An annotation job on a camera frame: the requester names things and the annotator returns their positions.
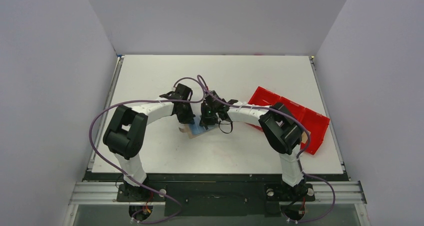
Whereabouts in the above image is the beige leather card holder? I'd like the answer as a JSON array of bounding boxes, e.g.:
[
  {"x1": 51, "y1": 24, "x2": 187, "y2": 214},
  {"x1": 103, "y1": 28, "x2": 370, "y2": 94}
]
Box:
[{"x1": 178, "y1": 115, "x2": 218, "y2": 139}]

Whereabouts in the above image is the gold credit card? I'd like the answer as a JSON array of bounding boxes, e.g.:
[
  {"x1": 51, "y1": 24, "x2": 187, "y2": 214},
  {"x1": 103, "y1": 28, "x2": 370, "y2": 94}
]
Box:
[{"x1": 301, "y1": 131, "x2": 310, "y2": 146}]

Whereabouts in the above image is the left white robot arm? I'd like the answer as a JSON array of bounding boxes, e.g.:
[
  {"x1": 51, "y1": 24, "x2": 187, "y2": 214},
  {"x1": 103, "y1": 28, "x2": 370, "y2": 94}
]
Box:
[{"x1": 102, "y1": 83, "x2": 195, "y2": 201}]

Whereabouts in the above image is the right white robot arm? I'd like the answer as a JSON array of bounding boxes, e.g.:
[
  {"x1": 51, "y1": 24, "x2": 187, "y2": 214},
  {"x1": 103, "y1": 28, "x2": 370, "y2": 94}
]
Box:
[{"x1": 199, "y1": 91, "x2": 304, "y2": 199}]

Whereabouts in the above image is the red plastic bin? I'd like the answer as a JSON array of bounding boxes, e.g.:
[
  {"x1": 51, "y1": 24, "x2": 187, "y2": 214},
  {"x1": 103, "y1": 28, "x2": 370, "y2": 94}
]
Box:
[{"x1": 248, "y1": 86, "x2": 330, "y2": 155}]

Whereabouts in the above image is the black looped cable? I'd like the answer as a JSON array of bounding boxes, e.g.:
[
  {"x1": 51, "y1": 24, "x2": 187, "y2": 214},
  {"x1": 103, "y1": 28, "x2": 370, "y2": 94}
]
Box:
[{"x1": 217, "y1": 118, "x2": 234, "y2": 134}]

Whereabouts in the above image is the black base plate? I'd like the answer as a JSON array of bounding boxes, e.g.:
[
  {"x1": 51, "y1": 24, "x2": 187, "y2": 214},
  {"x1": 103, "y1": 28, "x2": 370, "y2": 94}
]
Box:
[{"x1": 83, "y1": 172, "x2": 348, "y2": 221}]

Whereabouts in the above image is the aluminium frame rail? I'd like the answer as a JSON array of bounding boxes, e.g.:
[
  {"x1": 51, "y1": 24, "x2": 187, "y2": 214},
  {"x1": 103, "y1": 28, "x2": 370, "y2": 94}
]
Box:
[{"x1": 70, "y1": 55, "x2": 369, "y2": 225}]

